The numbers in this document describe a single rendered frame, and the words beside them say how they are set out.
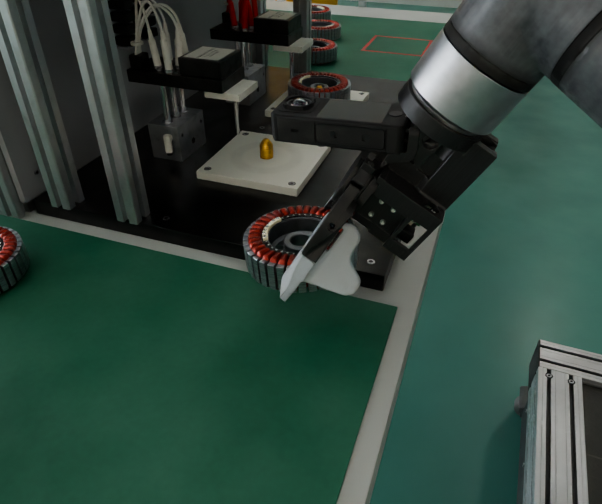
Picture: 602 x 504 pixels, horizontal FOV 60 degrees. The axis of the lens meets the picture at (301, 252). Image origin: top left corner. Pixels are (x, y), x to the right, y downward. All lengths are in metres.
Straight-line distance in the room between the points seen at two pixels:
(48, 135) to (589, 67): 0.55
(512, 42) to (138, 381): 0.40
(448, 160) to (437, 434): 1.05
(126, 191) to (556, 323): 1.42
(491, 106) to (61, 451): 0.41
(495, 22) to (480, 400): 1.22
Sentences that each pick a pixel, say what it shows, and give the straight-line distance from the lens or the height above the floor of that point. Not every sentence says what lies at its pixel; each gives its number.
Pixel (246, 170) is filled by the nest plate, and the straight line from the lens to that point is 0.73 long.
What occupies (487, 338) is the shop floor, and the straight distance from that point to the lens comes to 1.65.
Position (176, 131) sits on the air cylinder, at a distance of 0.78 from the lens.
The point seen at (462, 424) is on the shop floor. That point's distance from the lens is 1.43.
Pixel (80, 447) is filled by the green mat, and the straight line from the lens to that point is 0.47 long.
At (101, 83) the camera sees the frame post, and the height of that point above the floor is 0.94.
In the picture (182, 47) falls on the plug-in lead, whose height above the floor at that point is 0.92.
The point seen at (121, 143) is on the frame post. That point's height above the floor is 0.88.
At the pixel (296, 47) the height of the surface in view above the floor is 0.88.
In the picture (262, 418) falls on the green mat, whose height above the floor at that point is 0.75.
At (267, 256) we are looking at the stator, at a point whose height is 0.83.
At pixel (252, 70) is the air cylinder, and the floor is 0.82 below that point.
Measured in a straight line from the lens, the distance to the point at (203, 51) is 0.76.
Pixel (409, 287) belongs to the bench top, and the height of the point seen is 0.75.
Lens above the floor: 1.12
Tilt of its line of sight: 36 degrees down
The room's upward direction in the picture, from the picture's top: straight up
